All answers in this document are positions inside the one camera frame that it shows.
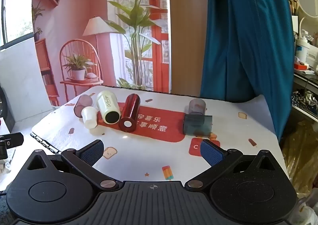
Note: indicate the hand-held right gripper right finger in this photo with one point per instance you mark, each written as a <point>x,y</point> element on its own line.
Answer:
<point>211,153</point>

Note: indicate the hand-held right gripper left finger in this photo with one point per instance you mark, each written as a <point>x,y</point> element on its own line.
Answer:
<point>92,152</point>

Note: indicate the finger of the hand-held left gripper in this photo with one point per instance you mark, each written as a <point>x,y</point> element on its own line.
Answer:
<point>13,139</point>

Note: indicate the dark teal translucent cup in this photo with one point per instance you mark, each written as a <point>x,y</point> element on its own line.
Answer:
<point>198,125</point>

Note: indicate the small white cup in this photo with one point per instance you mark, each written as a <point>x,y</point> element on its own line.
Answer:
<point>89,117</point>

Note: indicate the cream tumbler cup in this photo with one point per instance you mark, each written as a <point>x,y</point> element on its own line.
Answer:
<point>106,108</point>

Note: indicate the purple translucent cup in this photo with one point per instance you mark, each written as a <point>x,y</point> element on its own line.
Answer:
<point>83,105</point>

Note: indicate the red metallic tumbler cup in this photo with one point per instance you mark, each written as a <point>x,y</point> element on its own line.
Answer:
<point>129,113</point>

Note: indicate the black keyboard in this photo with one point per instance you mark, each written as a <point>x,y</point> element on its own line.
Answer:
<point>44,141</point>

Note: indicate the printed white red tablecloth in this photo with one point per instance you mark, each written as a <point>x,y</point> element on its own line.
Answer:
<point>149,158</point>

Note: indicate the yellow plastic bag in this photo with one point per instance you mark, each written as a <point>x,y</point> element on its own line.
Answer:
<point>300,148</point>

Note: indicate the cluttered shelf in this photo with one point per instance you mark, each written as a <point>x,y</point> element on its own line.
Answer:
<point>305,98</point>

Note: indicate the white plastic bag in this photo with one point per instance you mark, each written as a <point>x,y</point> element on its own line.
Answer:
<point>306,212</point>

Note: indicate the blue curtain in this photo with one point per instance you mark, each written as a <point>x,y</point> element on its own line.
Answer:
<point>236,41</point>

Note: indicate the window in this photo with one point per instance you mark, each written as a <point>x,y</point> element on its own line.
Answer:
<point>17,16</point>

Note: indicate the red box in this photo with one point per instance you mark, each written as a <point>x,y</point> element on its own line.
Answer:
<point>300,66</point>

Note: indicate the white bottle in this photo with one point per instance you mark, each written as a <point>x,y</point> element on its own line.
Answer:
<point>302,49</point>

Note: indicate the round white mirror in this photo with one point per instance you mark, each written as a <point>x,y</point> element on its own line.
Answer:
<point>309,1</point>

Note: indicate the wall poster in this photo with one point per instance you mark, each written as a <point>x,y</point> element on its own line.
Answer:
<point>74,21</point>

